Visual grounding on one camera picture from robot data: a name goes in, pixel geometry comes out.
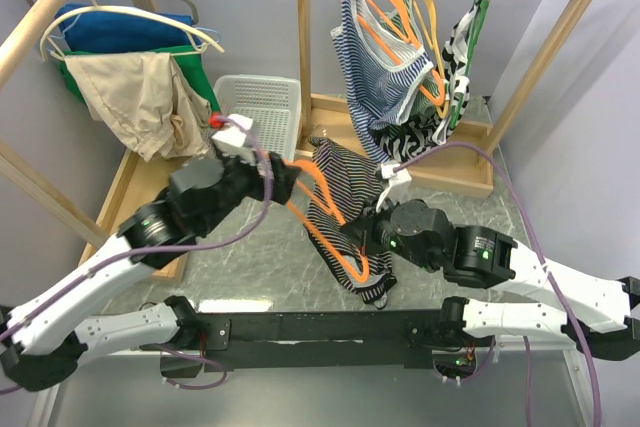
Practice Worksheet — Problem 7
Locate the aluminium rail frame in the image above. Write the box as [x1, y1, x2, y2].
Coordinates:
[29, 335, 590, 426]

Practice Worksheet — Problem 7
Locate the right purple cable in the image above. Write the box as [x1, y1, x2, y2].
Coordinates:
[394, 141, 601, 427]

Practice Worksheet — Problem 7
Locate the green hanger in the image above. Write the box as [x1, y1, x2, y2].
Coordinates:
[443, 0, 489, 135]

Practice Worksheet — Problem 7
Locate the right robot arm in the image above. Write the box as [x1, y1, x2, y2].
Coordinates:
[341, 199, 639, 361]

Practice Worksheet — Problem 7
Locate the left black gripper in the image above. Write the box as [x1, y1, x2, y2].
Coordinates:
[197, 147, 300, 234]

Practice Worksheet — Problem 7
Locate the blue white striped tank top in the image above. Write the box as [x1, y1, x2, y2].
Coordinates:
[331, 0, 434, 163]

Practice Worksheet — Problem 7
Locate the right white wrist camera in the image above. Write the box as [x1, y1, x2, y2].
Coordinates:
[375, 161, 412, 212]

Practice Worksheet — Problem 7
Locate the beige cloth garment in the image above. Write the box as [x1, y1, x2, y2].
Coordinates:
[64, 52, 211, 162]

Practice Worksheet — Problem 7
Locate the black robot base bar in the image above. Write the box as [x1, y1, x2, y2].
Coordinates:
[163, 309, 491, 370]

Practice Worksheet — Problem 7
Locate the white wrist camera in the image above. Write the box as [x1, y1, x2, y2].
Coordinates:
[209, 113, 257, 165]
[375, 161, 412, 212]

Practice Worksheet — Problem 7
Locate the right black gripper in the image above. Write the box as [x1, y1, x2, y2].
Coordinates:
[341, 190, 440, 271]

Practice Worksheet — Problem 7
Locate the green garment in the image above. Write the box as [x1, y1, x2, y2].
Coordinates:
[60, 46, 219, 135]

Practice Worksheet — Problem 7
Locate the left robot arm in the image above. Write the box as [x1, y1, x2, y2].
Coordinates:
[1, 153, 301, 392]

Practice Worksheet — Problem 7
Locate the left wooden clothes rack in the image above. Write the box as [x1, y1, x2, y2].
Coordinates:
[1, 0, 183, 305]

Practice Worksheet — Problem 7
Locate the yellow hanger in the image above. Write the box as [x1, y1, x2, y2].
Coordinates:
[413, 0, 450, 119]

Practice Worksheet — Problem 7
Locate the black white zebra garment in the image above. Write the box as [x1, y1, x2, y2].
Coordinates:
[372, 0, 484, 165]

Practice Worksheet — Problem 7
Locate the blue folded garment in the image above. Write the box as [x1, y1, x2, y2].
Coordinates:
[57, 13, 191, 54]

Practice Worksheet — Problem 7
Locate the white perforated plastic basket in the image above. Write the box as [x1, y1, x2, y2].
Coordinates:
[213, 75, 301, 161]

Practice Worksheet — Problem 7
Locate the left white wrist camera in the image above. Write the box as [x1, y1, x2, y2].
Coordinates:
[209, 113, 257, 165]

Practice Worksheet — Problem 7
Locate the cream white hanger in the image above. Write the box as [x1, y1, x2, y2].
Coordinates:
[38, 5, 225, 61]

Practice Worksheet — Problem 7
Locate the dark striped tank top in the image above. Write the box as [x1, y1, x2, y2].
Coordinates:
[307, 137, 397, 310]

